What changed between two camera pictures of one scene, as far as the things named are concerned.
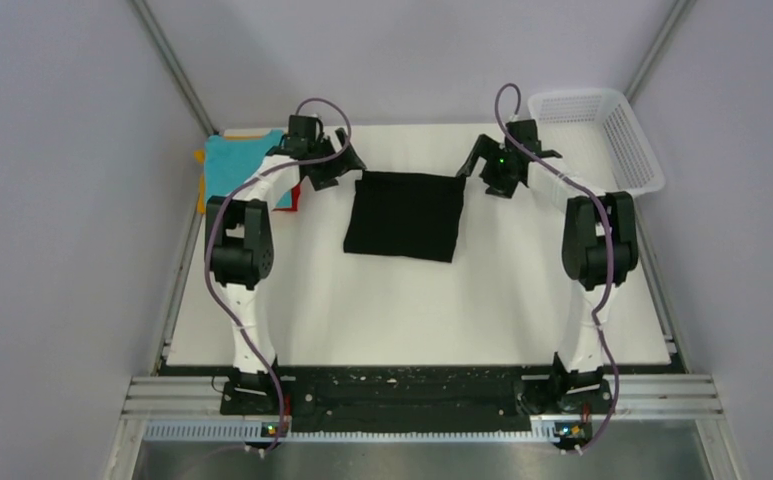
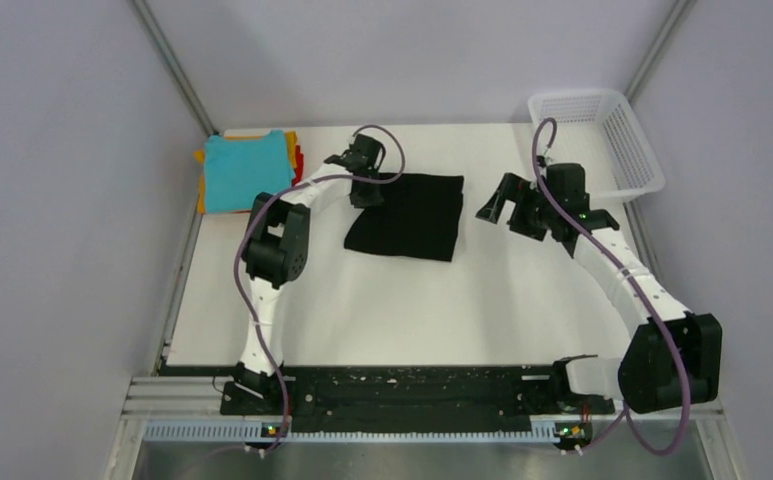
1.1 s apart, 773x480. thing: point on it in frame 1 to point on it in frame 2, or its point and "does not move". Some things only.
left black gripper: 327,179 to 371,200
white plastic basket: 601,143 does not move
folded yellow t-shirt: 199,156 does not move
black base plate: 411,401 does not move
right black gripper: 496,186 to 509,188
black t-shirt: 405,214 does not move
